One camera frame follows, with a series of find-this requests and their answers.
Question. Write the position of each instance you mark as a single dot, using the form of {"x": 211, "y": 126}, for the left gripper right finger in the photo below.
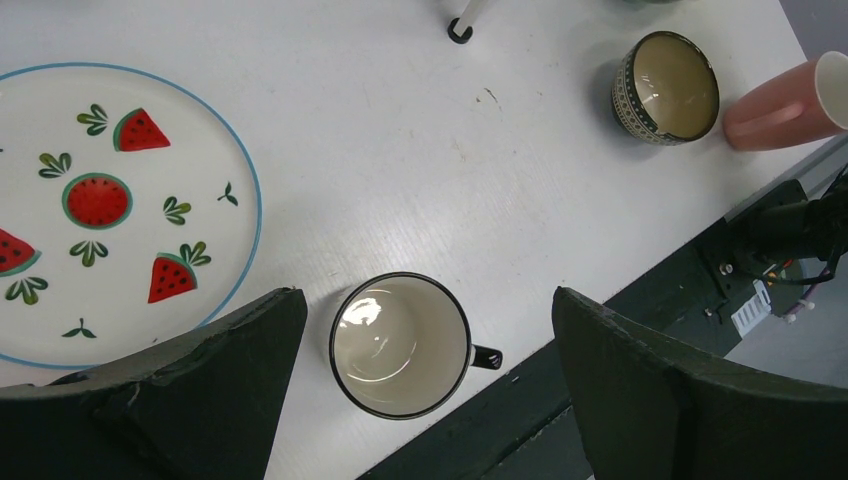
{"x": 696, "y": 411}

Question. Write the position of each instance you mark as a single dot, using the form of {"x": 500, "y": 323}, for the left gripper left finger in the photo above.
{"x": 202, "y": 405}

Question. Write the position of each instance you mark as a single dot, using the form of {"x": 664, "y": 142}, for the white ribbed mug black handle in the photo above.
{"x": 399, "y": 345}

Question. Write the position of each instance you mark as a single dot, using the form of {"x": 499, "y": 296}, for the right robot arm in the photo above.
{"x": 787, "y": 225}

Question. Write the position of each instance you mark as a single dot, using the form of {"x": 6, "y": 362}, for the steel two-tier dish rack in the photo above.
{"x": 460, "y": 29}

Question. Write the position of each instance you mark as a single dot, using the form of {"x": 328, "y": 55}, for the watermelon pattern round plate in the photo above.
{"x": 131, "y": 212}

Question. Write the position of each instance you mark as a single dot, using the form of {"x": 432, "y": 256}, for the dark patterned cream bowl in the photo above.
{"x": 665, "y": 91}

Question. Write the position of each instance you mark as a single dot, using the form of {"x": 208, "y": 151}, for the pink cup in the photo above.
{"x": 804, "y": 104}

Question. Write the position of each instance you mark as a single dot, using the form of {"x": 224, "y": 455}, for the right white cable duct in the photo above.
{"x": 756, "y": 307}

